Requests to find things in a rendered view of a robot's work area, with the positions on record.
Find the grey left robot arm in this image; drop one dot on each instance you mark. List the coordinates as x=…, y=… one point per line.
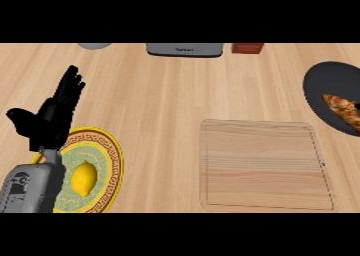
x=30, y=186

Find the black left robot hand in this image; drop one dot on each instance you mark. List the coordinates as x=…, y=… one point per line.
x=52, y=116

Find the reddish brown box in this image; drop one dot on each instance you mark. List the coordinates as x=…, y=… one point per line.
x=247, y=48

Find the yellow patterned plate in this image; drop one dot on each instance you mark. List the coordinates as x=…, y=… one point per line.
x=107, y=156

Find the golden brown croissant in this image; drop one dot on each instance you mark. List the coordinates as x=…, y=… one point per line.
x=346, y=111

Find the yellow lemon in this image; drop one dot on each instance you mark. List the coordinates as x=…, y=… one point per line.
x=85, y=179

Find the grey appliance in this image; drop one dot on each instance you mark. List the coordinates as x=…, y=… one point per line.
x=185, y=50

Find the dark grey pan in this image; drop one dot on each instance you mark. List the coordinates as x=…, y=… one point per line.
x=336, y=83

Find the grey round object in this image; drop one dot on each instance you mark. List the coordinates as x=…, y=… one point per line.
x=95, y=45

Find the pale wooden cutting board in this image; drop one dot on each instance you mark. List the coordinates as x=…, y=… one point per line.
x=265, y=165

